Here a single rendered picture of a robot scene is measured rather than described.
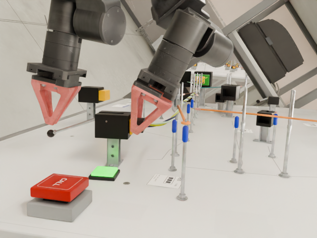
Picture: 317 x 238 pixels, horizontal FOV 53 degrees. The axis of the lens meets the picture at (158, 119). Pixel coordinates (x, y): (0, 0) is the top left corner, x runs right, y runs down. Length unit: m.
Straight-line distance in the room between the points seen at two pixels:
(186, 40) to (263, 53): 1.10
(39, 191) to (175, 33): 0.29
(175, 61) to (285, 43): 1.14
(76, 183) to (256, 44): 1.30
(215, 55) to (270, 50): 1.05
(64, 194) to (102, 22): 0.24
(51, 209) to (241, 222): 0.22
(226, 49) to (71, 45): 0.25
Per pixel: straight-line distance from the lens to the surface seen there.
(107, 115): 0.52
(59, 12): 0.54
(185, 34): 0.50
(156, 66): 0.50
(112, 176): 0.49
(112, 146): 0.56
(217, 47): 0.54
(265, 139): 0.80
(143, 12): 8.34
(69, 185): 0.39
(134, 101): 0.49
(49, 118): 0.57
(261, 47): 1.58
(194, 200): 0.43
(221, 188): 0.48
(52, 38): 0.54
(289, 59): 1.60
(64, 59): 0.53
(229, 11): 8.16
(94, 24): 0.48
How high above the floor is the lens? 1.35
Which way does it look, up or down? 15 degrees down
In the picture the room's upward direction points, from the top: 57 degrees clockwise
